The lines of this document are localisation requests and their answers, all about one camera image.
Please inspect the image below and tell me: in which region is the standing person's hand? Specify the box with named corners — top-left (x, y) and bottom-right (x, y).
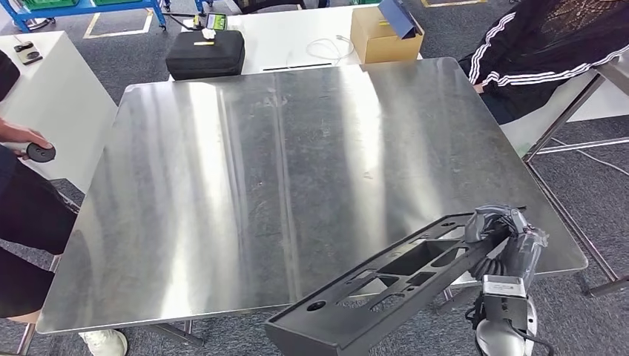
top-left (0, 116), bottom-right (54, 162)

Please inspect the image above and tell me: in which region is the black chair base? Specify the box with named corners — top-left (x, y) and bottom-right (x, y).
top-left (232, 0), bottom-right (308, 15)

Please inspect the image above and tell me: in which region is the black charging cable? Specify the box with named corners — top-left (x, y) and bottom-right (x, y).
top-left (161, 11), bottom-right (208, 32)

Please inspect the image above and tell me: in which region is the black rounded bag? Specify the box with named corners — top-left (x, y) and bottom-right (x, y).
top-left (0, 47), bottom-right (22, 102)

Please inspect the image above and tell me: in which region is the seated person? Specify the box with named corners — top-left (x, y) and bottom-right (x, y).
top-left (458, 0), bottom-right (629, 127)

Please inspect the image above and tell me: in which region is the grey floor cable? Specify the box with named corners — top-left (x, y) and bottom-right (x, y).
top-left (549, 136), bottom-right (629, 179)

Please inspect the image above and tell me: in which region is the phone with lit screen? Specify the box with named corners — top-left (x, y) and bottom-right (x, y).
top-left (205, 11), bottom-right (229, 32)

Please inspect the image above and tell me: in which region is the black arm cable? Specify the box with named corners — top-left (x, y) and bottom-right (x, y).
top-left (464, 304), bottom-right (556, 356)

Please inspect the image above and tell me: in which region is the steel workbench table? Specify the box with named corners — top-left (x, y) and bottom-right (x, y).
top-left (14, 56), bottom-right (590, 356)

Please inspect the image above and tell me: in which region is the blue metal cart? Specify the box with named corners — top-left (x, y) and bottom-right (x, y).
top-left (0, 0), bottom-right (168, 34)

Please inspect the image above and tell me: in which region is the blue tablet cover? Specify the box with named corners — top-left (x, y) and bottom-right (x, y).
top-left (378, 0), bottom-right (424, 41)

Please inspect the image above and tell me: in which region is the white coiled cable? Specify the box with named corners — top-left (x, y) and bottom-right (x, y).
top-left (305, 33), bottom-right (356, 63)

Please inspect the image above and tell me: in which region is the cardboard box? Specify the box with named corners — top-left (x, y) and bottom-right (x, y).
top-left (349, 5), bottom-right (425, 65)

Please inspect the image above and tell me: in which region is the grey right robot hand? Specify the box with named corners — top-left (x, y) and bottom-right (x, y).
top-left (464, 204), bottom-right (550, 284)

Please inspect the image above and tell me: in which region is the standing person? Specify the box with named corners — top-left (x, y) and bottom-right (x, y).
top-left (0, 116), bottom-right (129, 356)

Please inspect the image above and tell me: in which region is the black round controller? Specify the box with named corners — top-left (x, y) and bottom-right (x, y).
top-left (24, 142), bottom-right (57, 164)

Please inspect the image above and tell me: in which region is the black plastic panel part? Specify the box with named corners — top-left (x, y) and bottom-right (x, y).
top-left (264, 206), bottom-right (527, 356)

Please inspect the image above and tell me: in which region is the beige phone holder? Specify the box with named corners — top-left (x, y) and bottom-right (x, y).
top-left (19, 47), bottom-right (45, 66)

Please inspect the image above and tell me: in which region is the black zip case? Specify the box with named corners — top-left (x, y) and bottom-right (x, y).
top-left (165, 30), bottom-right (247, 82)

